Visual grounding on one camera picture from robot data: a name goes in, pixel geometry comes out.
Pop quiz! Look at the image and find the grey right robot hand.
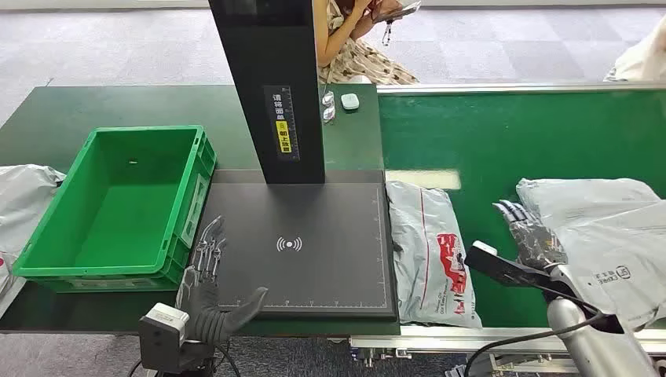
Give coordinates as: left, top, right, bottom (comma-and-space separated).
492, 199, 568, 270

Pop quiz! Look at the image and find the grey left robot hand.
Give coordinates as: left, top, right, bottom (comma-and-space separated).
177, 215, 269, 346

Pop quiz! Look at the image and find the grey package with red print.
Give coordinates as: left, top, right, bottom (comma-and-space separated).
385, 180, 483, 329

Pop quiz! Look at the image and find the large grey express package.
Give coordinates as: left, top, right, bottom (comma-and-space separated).
516, 178, 666, 332

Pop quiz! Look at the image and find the green conveyor belt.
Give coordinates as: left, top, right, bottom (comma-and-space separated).
348, 81, 666, 377

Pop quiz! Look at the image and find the black inbound scanner machine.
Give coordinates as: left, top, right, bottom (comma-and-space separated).
192, 0, 400, 321

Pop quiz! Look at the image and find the crumpled grey plastic package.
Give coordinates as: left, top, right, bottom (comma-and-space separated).
0, 164, 67, 257

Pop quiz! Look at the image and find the green plastic crate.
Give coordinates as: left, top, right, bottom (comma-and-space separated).
13, 125, 218, 294

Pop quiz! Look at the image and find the black label with yellow sticker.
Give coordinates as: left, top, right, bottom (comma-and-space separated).
263, 85, 302, 163

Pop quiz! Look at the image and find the person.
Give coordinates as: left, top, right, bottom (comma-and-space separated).
313, 0, 420, 86

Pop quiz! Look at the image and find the person's phone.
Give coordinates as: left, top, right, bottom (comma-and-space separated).
373, 1, 423, 24

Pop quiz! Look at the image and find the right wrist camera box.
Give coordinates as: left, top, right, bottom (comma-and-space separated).
464, 240, 554, 292

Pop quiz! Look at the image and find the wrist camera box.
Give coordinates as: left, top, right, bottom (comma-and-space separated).
464, 240, 554, 292
138, 303, 191, 373

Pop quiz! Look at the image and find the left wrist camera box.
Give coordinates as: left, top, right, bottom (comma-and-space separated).
138, 303, 191, 373

